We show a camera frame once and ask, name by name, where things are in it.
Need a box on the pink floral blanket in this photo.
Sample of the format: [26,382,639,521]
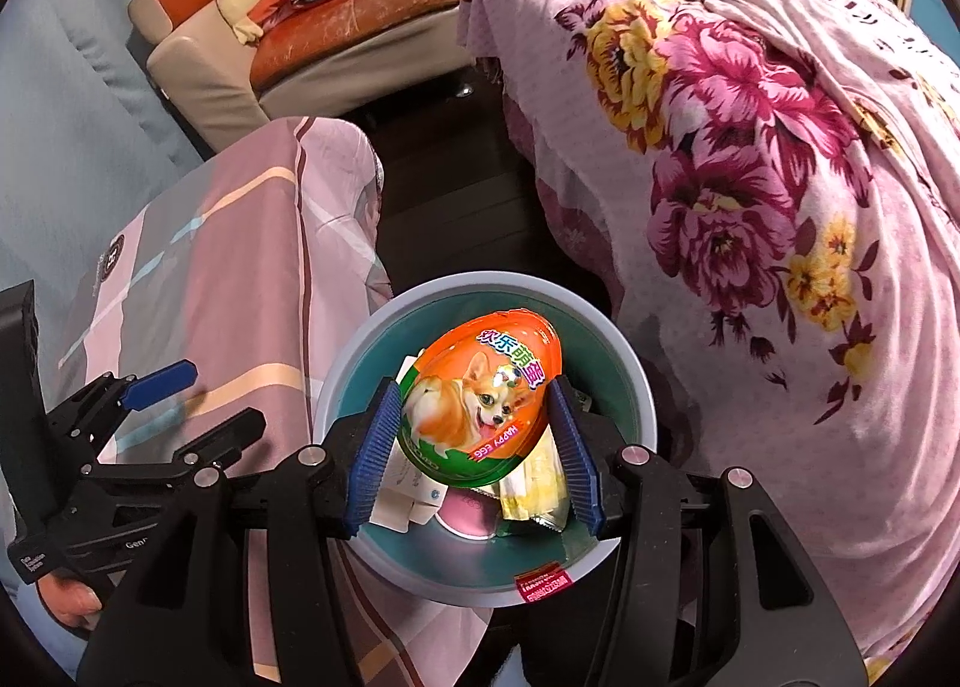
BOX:
[457,0,960,665]

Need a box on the orange dog print egg toy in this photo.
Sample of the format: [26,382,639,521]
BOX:
[396,308,563,485]

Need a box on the pink paper cup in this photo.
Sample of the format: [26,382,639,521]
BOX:
[437,488,502,542]

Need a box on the teal bin white rim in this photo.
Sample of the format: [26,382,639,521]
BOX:
[311,272,661,607]

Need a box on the blue curtain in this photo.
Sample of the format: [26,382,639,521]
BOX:
[0,0,211,328]

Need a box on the green white small carton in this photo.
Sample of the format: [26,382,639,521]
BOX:
[367,458,447,532]

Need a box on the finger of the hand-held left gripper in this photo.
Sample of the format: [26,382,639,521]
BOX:
[97,408,267,485]
[46,359,198,446]

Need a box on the yellow cake wrapper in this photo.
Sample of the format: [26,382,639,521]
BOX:
[499,424,571,534]

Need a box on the beige armchair brown leather seat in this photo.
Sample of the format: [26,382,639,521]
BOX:
[127,0,473,152]

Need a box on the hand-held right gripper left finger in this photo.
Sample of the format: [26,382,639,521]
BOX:
[75,379,403,687]

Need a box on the person's left hand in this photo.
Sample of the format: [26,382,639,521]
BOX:
[37,552,106,632]

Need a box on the pink bed sheet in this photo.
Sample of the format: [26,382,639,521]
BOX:
[502,94,627,313]

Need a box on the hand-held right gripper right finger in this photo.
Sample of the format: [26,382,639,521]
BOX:
[546,379,871,687]

